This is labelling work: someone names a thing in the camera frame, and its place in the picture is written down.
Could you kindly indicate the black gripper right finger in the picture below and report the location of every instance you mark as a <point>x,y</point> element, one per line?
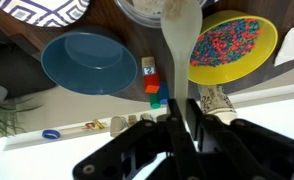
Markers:
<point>223,155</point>

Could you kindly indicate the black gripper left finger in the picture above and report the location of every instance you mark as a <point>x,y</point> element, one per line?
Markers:
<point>186,159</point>

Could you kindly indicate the white plastic spoon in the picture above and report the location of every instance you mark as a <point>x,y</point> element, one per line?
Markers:
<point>181,41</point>

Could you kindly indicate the patterned paper cup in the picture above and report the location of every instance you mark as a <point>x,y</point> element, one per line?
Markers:
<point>214,101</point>

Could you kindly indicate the green toy block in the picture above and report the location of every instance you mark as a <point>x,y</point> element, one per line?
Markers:
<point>154,101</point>

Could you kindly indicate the blue toy block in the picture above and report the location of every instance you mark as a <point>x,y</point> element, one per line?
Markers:
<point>163,93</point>

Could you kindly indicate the red toy block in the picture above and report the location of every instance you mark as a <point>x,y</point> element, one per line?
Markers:
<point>151,83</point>

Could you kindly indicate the yellow bowl with beads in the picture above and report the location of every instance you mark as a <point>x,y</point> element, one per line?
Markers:
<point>231,45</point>

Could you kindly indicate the numbered wooden toy block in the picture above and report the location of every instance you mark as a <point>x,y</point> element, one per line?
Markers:
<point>148,66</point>

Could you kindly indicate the blue tape roll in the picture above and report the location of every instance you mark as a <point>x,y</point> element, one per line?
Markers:
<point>50,134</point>

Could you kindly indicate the blue plastic bowl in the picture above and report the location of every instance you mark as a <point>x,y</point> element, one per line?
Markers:
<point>90,60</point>

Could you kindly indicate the green potted plant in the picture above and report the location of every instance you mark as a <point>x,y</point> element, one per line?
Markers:
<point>9,125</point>

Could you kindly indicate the patterned paper plate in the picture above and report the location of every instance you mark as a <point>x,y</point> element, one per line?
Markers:
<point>46,13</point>

